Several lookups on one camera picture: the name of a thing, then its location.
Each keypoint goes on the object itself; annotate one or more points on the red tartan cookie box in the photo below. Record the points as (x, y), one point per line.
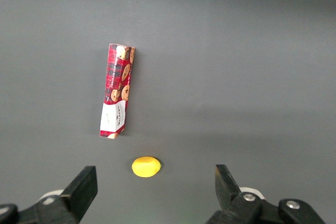
(117, 90)

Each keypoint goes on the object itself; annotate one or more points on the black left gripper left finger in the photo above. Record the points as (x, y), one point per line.
(78, 195)

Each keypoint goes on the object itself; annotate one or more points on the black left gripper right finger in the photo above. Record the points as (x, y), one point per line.
(227, 190)

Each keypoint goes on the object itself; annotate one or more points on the yellow lemon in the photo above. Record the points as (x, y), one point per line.
(146, 166)

